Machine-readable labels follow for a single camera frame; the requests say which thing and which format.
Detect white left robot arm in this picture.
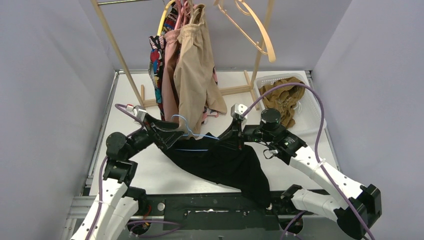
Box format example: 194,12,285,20
71,113,184,240

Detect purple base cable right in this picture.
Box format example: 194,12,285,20
279,210,309,240

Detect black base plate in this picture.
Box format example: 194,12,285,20
130,191,300,231

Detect wooden clothes rack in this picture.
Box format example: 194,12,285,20
90,0,276,107

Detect yellow hanger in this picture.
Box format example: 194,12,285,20
156,0,175,36

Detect blue hanger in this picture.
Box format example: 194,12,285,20
171,114,220,152

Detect beige shorts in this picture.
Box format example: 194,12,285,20
174,4,227,134

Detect brown shorts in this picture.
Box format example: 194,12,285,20
259,77,305,129

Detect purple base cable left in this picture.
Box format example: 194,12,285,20
127,220,181,239

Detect pink hanger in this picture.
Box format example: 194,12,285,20
174,0,194,30

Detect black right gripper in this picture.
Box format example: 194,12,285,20
216,117,274,150

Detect white plastic basket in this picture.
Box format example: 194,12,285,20
253,71,321,136

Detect pink shorts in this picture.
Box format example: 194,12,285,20
161,28,220,125

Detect wooden hanger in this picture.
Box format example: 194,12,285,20
213,0,276,63

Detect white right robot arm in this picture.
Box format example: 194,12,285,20
219,103,382,240

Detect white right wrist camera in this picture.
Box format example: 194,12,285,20
230,103,248,122

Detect black shorts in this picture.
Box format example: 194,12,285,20
163,133,271,208

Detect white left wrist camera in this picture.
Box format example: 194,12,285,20
125,104,147,123

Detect comic print shorts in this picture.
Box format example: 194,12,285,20
148,3,178,121

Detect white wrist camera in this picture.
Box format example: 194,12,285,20
125,104,147,123
230,103,248,122

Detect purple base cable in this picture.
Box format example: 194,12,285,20
127,220,181,239
279,210,309,240

